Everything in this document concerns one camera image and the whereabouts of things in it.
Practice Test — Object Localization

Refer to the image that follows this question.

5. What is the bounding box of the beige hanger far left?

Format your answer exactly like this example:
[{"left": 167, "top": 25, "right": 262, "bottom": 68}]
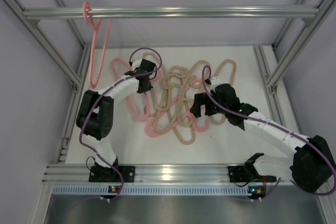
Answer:
[{"left": 142, "top": 52, "right": 172, "bottom": 112}]

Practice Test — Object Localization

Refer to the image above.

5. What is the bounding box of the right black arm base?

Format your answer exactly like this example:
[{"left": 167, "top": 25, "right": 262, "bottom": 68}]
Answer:
[{"left": 228, "top": 153, "right": 264, "bottom": 183}]

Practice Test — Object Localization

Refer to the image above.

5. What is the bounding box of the beige hanger bottom centre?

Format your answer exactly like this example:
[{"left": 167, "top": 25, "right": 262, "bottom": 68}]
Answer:
[{"left": 167, "top": 82, "right": 197, "bottom": 144}]

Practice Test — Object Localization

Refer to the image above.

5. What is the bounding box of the pink hanger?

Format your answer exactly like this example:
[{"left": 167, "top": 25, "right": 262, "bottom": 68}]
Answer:
[
  {"left": 82, "top": 2, "right": 111, "bottom": 89},
  {"left": 144, "top": 92, "right": 211, "bottom": 139},
  {"left": 110, "top": 58, "right": 151, "bottom": 121}
]

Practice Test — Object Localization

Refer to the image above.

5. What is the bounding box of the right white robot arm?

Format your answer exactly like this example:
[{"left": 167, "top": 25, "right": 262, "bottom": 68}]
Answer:
[{"left": 190, "top": 83, "right": 335, "bottom": 194}]

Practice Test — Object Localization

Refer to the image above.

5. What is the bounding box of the front aluminium rail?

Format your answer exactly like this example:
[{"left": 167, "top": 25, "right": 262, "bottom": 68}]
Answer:
[{"left": 41, "top": 163, "right": 289, "bottom": 183}]

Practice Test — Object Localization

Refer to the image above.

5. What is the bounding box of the aluminium hanging rail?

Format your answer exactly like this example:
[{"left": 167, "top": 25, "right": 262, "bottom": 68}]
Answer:
[{"left": 23, "top": 5, "right": 320, "bottom": 20}]

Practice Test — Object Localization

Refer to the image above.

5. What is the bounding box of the grey slotted cable duct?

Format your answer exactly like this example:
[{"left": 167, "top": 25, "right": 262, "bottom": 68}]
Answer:
[{"left": 52, "top": 184, "right": 266, "bottom": 197}]

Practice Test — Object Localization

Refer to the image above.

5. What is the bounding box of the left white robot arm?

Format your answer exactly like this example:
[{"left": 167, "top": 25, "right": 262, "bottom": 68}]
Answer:
[{"left": 76, "top": 59, "right": 158, "bottom": 172}]

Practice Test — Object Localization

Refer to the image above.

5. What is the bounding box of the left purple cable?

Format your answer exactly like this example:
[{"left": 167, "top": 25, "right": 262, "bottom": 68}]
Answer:
[{"left": 79, "top": 48, "right": 163, "bottom": 196}]

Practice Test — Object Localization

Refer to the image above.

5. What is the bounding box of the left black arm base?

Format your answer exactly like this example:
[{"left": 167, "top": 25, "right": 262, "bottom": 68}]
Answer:
[{"left": 89, "top": 163, "right": 135, "bottom": 183}]

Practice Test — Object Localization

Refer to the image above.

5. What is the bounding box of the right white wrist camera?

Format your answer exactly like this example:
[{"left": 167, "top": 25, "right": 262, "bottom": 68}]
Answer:
[{"left": 205, "top": 77, "right": 223, "bottom": 86}]

